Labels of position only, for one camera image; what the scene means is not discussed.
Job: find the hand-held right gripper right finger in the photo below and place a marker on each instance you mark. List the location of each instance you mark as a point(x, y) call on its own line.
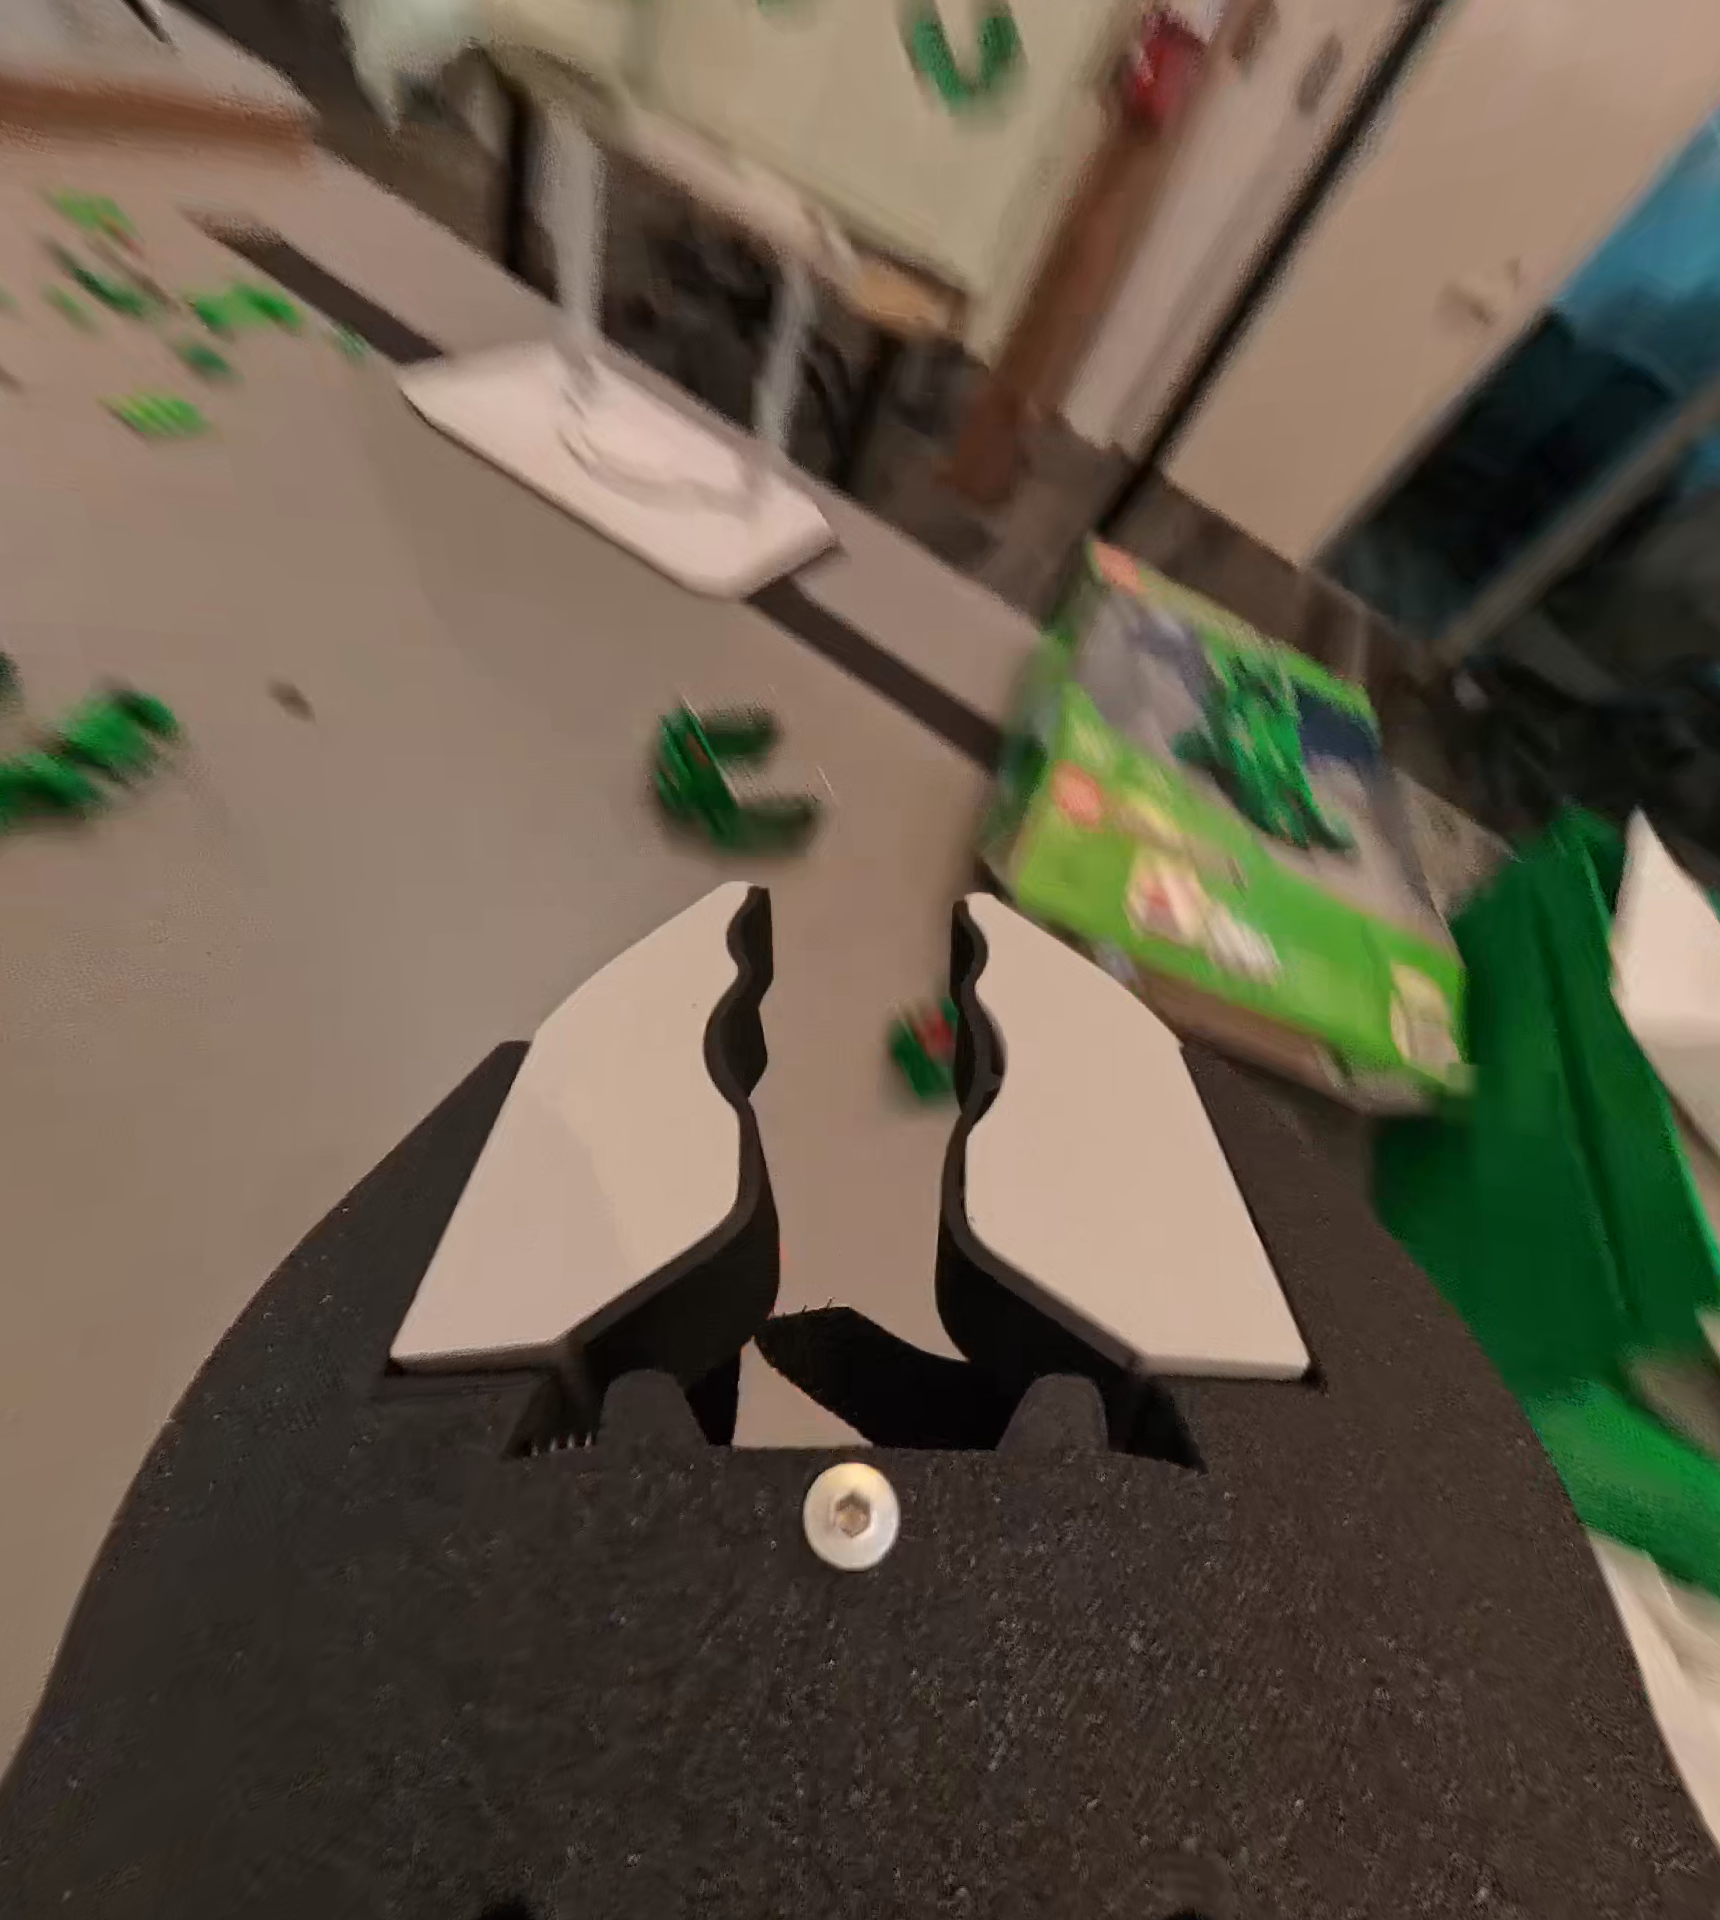
point(1131, 1201)

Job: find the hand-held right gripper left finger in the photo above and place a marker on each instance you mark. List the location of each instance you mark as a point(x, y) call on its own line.
point(590, 1185)

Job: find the green plastic tray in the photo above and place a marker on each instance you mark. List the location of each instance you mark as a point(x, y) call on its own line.
point(1535, 1170)

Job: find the small green grey brick assembly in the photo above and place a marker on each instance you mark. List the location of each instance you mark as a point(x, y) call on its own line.
point(694, 781)

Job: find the grey desk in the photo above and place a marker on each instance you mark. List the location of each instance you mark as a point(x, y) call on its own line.
point(350, 931)

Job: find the small green and red piece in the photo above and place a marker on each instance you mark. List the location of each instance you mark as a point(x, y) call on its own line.
point(920, 1059)

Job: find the green toy set box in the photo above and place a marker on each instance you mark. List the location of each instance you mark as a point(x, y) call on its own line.
point(1250, 900)

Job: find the white book stand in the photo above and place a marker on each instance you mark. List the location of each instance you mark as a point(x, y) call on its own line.
point(650, 480)

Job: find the small green plate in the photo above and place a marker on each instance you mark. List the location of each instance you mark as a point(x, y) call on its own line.
point(206, 360)
point(350, 342)

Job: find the medium green studded plate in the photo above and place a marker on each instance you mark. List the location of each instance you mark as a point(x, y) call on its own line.
point(249, 311)

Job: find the white door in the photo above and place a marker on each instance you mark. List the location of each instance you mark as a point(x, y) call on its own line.
point(1400, 271)

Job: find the building instruction booklet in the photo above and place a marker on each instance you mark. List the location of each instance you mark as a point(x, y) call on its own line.
point(801, 90)

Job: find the red fire extinguisher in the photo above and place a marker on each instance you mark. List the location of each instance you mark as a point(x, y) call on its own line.
point(1157, 68)

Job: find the wooden post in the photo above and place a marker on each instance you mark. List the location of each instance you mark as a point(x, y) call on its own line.
point(1040, 374)

